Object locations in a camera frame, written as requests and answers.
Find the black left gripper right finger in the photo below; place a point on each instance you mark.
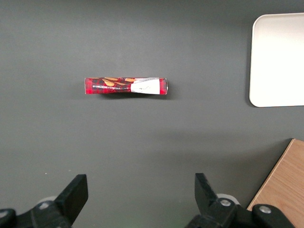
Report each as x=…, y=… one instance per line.
x=206, y=197

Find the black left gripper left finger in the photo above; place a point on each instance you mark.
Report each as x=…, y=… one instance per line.
x=71, y=197

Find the red tartan cookie box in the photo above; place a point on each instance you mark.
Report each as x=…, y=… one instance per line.
x=111, y=86

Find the white rounded tray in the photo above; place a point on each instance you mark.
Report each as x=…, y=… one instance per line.
x=278, y=61

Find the light wooden board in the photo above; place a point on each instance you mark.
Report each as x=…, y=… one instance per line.
x=282, y=183

